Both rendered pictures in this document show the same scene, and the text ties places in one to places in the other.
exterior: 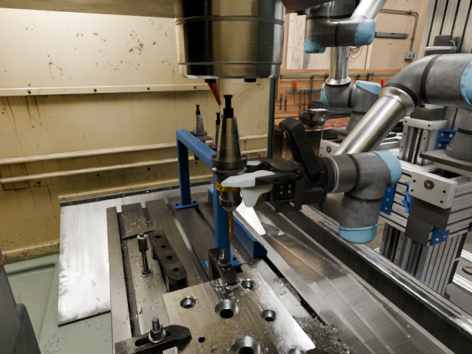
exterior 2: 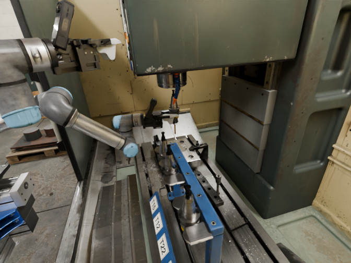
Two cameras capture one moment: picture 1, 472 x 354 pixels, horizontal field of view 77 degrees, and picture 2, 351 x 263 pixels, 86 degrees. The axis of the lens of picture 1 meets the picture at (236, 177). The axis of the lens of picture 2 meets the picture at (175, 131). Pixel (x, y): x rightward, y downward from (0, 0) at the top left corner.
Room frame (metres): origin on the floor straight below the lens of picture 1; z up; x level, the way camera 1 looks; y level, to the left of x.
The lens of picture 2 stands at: (1.49, 0.18, 1.68)
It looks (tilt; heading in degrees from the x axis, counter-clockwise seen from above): 27 degrees down; 189
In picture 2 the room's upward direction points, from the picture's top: 3 degrees counter-clockwise
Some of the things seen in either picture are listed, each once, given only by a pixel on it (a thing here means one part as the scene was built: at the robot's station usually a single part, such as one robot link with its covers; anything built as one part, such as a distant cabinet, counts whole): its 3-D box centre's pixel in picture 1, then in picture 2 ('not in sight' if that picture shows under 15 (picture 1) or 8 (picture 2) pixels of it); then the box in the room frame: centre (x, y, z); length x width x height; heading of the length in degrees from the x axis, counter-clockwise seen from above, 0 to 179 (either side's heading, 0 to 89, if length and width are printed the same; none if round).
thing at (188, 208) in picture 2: (198, 123); (188, 204); (1.12, 0.14, 1.26); 0.04 x 0.04 x 0.07
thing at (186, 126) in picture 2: not in sight; (159, 140); (-0.12, -0.26, 0.75); 0.89 x 0.67 x 0.26; 113
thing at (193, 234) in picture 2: not in sight; (196, 233); (1.17, 0.16, 1.21); 0.07 x 0.05 x 0.01; 113
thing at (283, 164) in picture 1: (296, 180); (152, 119); (0.52, -0.11, 1.26); 0.12 x 0.08 x 0.09; 105
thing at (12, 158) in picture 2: not in sight; (54, 135); (-1.14, -2.45, 0.19); 1.20 x 0.80 x 0.38; 113
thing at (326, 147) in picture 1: (359, 147); not in sight; (1.45, -0.62, 1.07); 0.40 x 0.13 x 0.09; 114
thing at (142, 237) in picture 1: (143, 253); (218, 184); (0.71, 0.26, 0.96); 0.03 x 0.03 x 0.13
